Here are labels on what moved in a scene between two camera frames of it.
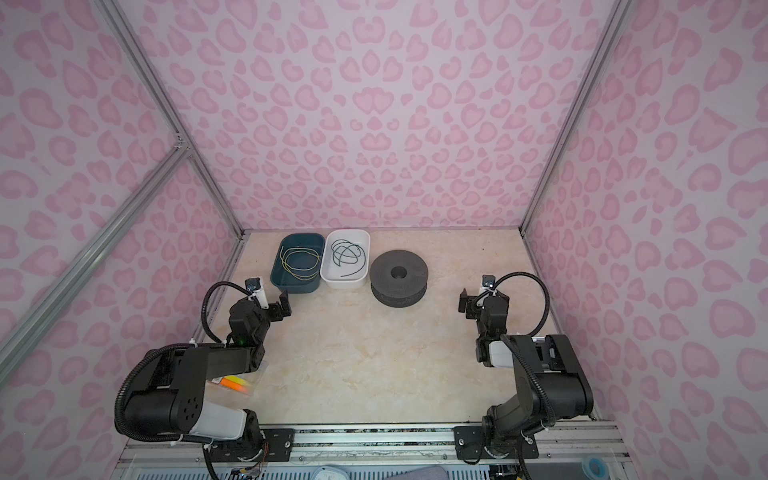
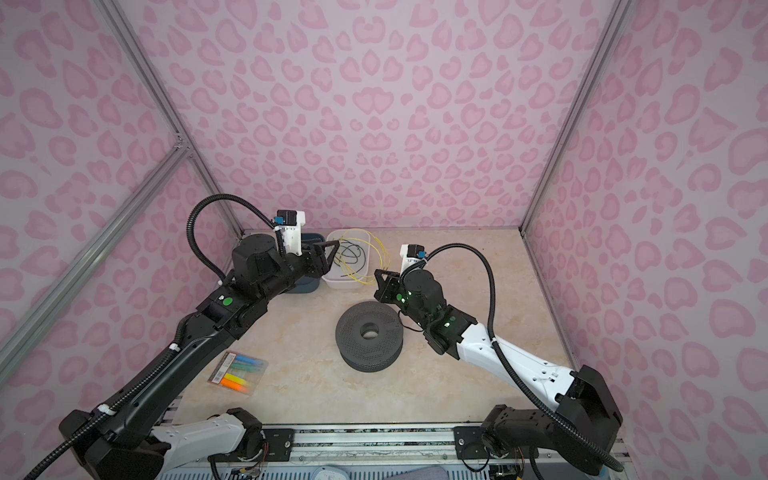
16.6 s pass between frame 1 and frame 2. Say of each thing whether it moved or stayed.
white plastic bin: stayed
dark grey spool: moved
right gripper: moved
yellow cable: moved
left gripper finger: moved
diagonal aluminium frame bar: stayed
